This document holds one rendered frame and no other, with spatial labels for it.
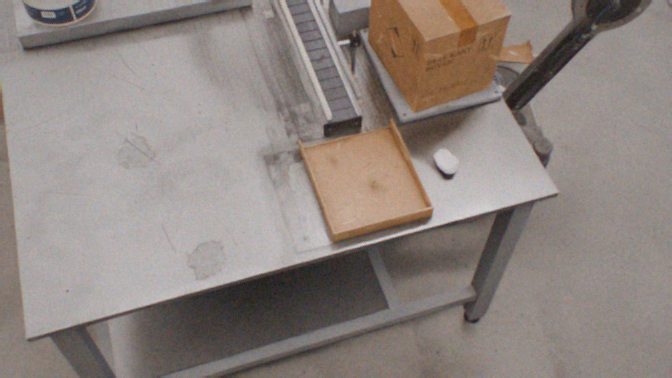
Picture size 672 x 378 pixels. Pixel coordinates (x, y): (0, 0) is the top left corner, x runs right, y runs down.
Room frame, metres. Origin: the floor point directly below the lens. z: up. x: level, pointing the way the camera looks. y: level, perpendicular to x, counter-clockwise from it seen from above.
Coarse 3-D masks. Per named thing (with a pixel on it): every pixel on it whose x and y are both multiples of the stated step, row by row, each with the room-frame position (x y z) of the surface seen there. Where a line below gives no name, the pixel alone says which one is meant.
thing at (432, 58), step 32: (384, 0) 1.51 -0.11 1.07; (416, 0) 1.45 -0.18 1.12; (448, 0) 1.45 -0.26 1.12; (480, 0) 1.46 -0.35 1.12; (384, 32) 1.49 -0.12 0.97; (416, 32) 1.35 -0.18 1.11; (448, 32) 1.34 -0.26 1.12; (480, 32) 1.38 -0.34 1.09; (384, 64) 1.48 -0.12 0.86; (416, 64) 1.33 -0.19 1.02; (448, 64) 1.34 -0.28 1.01; (480, 64) 1.39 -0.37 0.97; (416, 96) 1.31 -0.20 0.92; (448, 96) 1.35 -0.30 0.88
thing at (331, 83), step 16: (288, 0) 1.70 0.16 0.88; (304, 0) 1.71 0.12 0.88; (304, 16) 1.64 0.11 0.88; (304, 32) 1.57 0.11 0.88; (320, 32) 1.58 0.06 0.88; (304, 48) 1.51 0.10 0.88; (320, 48) 1.51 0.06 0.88; (320, 64) 1.45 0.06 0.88; (320, 80) 1.39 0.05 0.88; (336, 80) 1.39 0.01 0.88; (336, 96) 1.33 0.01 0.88; (336, 112) 1.28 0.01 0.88; (352, 112) 1.28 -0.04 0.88
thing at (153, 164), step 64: (0, 0) 1.70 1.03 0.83; (256, 0) 1.76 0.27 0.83; (0, 64) 1.44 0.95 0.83; (64, 64) 1.46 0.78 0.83; (128, 64) 1.47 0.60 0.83; (192, 64) 1.48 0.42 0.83; (256, 64) 1.49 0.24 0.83; (64, 128) 1.23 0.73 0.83; (128, 128) 1.24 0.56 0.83; (192, 128) 1.24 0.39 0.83; (256, 128) 1.25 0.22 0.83; (448, 128) 1.28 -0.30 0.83; (512, 128) 1.29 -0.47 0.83; (64, 192) 1.02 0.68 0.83; (128, 192) 1.03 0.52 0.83; (192, 192) 1.04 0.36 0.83; (256, 192) 1.05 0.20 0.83; (448, 192) 1.07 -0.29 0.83; (512, 192) 1.07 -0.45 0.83; (64, 256) 0.84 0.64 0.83; (128, 256) 0.85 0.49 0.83; (192, 256) 0.85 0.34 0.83; (256, 256) 0.86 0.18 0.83; (320, 256) 0.87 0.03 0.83; (64, 320) 0.68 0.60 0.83
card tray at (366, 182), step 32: (384, 128) 1.27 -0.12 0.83; (320, 160) 1.15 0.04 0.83; (352, 160) 1.15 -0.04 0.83; (384, 160) 1.16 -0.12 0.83; (320, 192) 1.05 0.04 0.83; (352, 192) 1.05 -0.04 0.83; (384, 192) 1.06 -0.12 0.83; (416, 192) 1.06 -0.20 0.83; (352, 224) 0.96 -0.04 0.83; (384, 224) 0.95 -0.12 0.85
